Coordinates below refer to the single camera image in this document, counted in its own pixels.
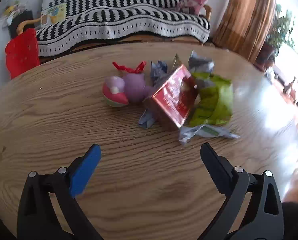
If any black speaker box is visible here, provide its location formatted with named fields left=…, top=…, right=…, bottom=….
left=8, top=10, right=33, bottom=39

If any blue white wrapper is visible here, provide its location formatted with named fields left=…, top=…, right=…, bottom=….
left=150, top=61, right=168, bottom=86

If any red ribbon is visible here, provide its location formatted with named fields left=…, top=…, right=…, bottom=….
left=112, top=60, right=147, bottom=74

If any pink cartoon cushion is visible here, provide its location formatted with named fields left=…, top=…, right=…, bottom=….
left=176, top=0, right=208, bottom=15

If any lime green snack packet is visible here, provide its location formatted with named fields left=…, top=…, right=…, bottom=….
left=189, top=73, right=234, bottom=127

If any green white small wrapper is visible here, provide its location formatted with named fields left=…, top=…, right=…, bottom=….
left=178, top=124, right=240, bottom=145

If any children picture book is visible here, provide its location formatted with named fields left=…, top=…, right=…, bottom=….
left=40, top=2, right=66, bottom=29

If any potted green plant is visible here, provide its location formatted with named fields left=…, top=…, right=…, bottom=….
left=266, top=4, right=295, bottom=60

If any red plastic kids chair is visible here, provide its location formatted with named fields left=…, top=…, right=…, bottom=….
left=5, top=28, right=40, bottom=79

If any person right hand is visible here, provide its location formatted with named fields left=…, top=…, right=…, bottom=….
left=282, top=167, right=298, bottom=204

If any brown striped curtain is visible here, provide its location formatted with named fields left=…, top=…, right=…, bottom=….
left=212, top=0, right=276, bottom=63

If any red cigarette box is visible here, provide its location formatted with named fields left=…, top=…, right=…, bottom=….
left=143, top=64, right=198, bottom=130

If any black white striped sofa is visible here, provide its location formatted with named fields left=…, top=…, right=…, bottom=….
left=35, top=0, right=211, bottom=58

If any pink purple toy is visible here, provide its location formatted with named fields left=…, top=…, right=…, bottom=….
left=102, top=73, right=154, bottom=107

